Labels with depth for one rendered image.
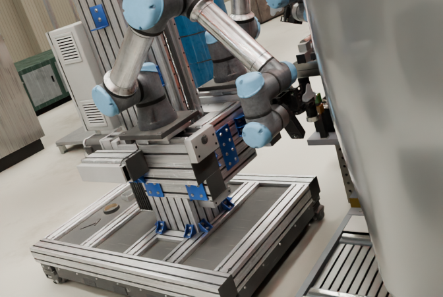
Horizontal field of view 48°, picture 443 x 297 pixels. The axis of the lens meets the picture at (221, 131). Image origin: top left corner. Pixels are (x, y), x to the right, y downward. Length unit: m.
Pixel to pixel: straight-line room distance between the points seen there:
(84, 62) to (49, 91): 5.53
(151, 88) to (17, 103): 3.76
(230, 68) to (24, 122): 3.61
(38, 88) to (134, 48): 6.12
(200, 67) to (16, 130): 2.03
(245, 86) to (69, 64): 1.13
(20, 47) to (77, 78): 9.18
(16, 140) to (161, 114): 3.75
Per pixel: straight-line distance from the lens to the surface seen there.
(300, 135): 1.52
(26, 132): 5.49
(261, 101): 1.31
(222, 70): 2.15
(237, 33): 1.44
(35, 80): 7.60
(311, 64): 1.54
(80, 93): 2.28
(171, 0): 1.44
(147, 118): 1.80
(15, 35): 11.40
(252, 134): 1.32
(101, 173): 1.94
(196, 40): 5.50
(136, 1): 1.42
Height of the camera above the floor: 1.31
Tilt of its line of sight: 18 degrees down
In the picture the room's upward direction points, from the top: 17 degrees counter-clockwise
